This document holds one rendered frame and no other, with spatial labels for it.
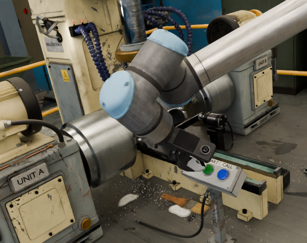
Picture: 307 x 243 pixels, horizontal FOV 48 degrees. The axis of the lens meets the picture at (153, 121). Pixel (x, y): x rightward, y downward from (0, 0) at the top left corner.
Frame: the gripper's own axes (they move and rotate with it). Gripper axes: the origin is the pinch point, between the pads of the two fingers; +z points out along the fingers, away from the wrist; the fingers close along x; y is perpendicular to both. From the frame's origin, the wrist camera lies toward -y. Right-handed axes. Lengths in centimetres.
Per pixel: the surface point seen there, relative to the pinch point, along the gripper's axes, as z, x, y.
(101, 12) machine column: -16, -45, 69
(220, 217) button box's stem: 16.1, 8.9, -1.3
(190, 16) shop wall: 337, -388, 453
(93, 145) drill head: -8.5, 7.3, 36.7
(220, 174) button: 1.3, 0.4, -4.6
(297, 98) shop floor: 284, -189, 129
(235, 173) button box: 2.1, -1.3, -8.1
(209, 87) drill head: 28, -41, 37
